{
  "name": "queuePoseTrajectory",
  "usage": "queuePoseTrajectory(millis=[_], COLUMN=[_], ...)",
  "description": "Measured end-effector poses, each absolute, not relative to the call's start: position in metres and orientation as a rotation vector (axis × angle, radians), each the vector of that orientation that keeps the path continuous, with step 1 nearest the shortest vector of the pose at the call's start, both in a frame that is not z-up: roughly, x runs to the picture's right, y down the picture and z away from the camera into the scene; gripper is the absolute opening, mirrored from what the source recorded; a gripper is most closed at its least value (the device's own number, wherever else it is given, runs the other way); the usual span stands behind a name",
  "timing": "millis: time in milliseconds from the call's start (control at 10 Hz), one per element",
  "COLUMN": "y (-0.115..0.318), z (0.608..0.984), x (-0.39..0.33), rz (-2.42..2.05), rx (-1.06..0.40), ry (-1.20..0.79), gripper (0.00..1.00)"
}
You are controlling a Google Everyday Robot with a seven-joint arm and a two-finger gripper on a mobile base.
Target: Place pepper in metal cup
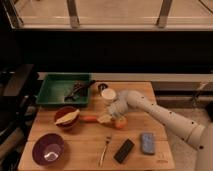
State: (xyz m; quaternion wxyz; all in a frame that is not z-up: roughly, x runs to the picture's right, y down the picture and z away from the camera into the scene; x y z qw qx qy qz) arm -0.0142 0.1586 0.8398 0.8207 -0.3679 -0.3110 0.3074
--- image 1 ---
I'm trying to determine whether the metal fork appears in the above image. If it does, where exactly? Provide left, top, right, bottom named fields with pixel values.
left=98, top=135, right=112, bottom=166

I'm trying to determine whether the blue sponge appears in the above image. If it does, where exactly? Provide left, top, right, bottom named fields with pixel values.
left=141, top=133, right=155, bottom=155

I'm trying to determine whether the clear plastic bag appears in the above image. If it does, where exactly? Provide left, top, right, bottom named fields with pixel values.
left=97, top=114, right=113, bottom=124

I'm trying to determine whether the dark brush in tray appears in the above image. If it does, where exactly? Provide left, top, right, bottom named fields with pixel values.
left=64, top=80, right=95, bottom=101

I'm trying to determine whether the black rectangular block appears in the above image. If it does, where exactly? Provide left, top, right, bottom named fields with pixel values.
left=113, top=139, right=135, bottom=163

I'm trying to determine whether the green plastic tray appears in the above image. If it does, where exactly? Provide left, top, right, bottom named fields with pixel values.
left=36, top=73, right=91, bottom=107

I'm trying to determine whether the banana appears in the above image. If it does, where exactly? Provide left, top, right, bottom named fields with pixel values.
left=55, top=109, right=80, bottom=125

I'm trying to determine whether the red bowl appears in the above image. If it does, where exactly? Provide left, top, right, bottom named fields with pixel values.
left=54, top=106, right=80, bottom=129

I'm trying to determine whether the metal cup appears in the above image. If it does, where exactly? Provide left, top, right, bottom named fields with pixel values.
left=98, top=83, right=108, bottom=95

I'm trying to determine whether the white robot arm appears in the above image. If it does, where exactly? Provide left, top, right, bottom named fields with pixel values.
left=107, top=90, right=213, bottom=171

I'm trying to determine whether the purple bowl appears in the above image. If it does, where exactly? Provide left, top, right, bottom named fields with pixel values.
left=32, top=133, right=64, bottom=166

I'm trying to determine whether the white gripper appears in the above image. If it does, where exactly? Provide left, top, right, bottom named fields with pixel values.
left=107, top=90, right=129, bottom=118

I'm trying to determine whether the wooden cutting board table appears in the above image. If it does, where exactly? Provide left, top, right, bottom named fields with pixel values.
left=18, top=81, right=176, bottom=171

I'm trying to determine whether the orange fruit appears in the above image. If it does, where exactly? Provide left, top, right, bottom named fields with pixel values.
left=114, top=116, right=127, bottom=129

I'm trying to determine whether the white plastic cup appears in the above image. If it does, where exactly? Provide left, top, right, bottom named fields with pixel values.
left=101, top=88, right=117, bottom=105

